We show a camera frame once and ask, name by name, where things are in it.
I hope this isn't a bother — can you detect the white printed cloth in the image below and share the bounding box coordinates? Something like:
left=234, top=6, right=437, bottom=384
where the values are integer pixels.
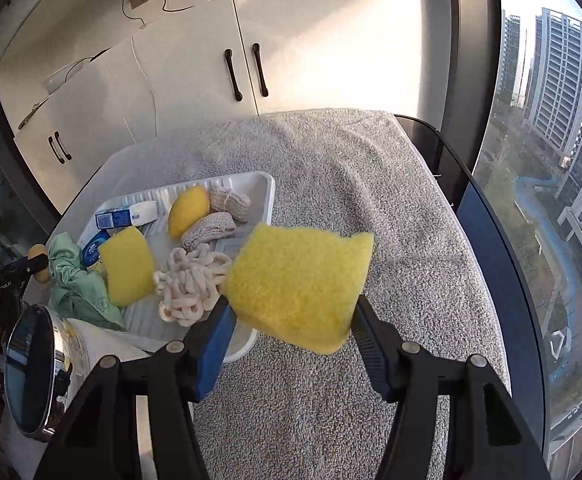
left=63, top=317, right=152, bottom=361

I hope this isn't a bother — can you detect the round chrome-rimmed mirror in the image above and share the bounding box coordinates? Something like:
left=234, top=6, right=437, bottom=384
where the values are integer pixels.
left=3, top=304, right=74, bottom=443

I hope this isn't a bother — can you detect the mint green cloth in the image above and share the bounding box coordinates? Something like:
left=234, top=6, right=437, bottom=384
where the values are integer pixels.
left=47, top=232, right=126, bottom=331

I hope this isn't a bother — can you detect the dark window frame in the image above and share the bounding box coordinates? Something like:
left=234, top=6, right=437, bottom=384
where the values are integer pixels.
left=446, top=0, right=503, bottom=181

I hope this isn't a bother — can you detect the yellow lemon-shaped sponge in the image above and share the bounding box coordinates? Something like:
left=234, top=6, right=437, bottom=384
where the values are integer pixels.
left=167, top=185, right=212, bottom=240

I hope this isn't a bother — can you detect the white cabinet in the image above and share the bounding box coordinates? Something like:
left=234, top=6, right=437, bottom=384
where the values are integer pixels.
left=0, top=0, right=439, bottom=216

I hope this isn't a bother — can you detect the dark blue tissue pack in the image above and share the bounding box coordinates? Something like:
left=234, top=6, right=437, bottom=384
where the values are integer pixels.
left=80, top=230, right=112, bottom=267

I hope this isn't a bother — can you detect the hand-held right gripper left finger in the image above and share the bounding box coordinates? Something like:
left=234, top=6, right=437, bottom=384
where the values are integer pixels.
left=33, top=295, right=237, bottom=480

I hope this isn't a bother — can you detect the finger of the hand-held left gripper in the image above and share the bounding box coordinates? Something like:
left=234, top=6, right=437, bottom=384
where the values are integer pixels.
left=0, top=255, right=46, bottom=281

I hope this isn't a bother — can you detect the tall white apartment building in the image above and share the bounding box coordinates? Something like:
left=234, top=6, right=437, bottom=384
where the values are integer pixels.
left=521, top=7, right=582, bottom=161

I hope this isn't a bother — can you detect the white cable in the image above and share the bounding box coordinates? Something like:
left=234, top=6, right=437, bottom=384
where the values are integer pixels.
left=129, top=35, right=160, bottom=138

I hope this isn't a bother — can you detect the beige knitted pouch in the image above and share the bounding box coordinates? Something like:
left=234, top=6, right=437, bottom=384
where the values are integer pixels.
left=180, top=212, right=237, bottom=252
left=207, top=181, right=252, bottom=223

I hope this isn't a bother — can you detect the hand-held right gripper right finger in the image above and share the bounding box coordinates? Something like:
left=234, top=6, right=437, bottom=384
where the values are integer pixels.
left=353, top=295, right=552, bottom=480

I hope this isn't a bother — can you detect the grey terry towel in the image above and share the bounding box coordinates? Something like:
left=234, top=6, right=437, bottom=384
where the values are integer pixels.
left=93, top=107, right=512, bottom=480

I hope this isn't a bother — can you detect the yellow rectangular sponge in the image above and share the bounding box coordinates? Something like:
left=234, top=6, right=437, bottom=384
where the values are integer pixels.
left=97, top=225, right=158, bottom=307
left=226, top=222, right=375, bottom=356

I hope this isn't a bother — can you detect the white ribbed plastic tray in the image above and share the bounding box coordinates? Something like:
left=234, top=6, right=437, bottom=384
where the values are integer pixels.
left=73, top=171, right=277, bottom=363

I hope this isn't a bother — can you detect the tan round soft object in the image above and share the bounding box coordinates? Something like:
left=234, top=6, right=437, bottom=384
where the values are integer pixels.
left=27, top=244, right=52, bottom=284

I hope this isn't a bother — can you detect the light blue tissue pack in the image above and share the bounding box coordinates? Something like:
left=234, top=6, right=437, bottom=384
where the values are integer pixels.
left=94, top=200, right=161, bottom=231

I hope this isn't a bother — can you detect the white chenille scrunchie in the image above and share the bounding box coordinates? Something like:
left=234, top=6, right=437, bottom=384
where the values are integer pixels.
left=152, top=244, right=233, bottom=328

